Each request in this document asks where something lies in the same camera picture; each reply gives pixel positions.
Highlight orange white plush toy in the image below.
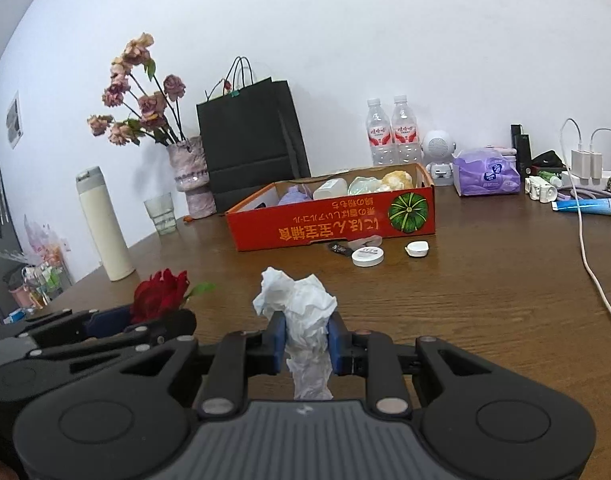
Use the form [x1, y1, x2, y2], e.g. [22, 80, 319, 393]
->
[380, 170, 414, 191]

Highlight iridescent wrapped ball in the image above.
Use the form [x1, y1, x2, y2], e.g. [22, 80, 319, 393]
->
[347, 177, 390, 196]

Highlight right water bottle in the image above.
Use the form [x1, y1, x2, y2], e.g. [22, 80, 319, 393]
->
[391, 96, 421, 164]

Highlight white battery pack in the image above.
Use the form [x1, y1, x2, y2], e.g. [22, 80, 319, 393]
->
[525, 176, 558, 204]

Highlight left water bottle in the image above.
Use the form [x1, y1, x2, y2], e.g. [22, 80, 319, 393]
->
[366, 99, 398, 166]

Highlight red cardboard box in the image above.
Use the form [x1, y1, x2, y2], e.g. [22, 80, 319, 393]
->
[225, 162, 435, 252]

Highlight white charger plugs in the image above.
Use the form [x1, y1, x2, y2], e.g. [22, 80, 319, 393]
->
[570, 150, 603, 184]

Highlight white tissue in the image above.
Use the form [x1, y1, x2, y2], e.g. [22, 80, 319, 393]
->
[252, 266, 338, 401]

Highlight purple pouch in box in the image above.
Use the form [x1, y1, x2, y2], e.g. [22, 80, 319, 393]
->
[278, 185, 312, 206]

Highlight dried pink flowers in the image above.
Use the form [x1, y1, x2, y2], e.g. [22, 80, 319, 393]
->
[86, 32, 187, 146]

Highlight water bottle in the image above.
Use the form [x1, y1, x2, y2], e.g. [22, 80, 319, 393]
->
[391, 96, 421, 164]
[366, 99, 398, 166]

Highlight small white oval case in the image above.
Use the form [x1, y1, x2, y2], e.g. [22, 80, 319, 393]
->
[404, 240, 429, 258]

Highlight blue toothpaste tube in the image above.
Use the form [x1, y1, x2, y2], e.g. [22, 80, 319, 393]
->
[551, 198, 611, 217]

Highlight round white lidded tin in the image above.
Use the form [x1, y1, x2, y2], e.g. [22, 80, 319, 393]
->
[351, 246, 385, 268]

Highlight black lipstick tubes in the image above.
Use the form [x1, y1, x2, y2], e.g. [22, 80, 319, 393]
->
[511, 125, 532, 180]

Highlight clear drinking glass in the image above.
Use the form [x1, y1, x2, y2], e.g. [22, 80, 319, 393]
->
[144, 192, 176, 235]

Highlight cream thermos bottle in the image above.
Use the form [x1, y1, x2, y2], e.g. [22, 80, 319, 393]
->
[76, 167, 134, 282]

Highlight black paper bag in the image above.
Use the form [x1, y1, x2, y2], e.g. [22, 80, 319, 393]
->
[196, 56, 311, 214]

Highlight white bottle in box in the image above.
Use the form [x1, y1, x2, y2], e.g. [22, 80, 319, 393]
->
[312, 178, 348, 200]

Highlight small black sachet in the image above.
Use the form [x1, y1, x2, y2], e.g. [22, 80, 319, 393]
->
[327, 243, 353, 257]

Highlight red fabric rose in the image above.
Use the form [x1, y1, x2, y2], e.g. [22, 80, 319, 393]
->
[130, 269, 216, 324]

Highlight white charging cable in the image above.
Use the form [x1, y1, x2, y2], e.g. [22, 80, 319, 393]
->
[558, 117, 611, 340]

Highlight purple tissue pack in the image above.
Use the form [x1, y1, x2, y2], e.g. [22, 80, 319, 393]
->
[453, 148, 522, 197]

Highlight pink textured vase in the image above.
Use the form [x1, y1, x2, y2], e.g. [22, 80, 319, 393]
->
[167, 136, 217, 219]

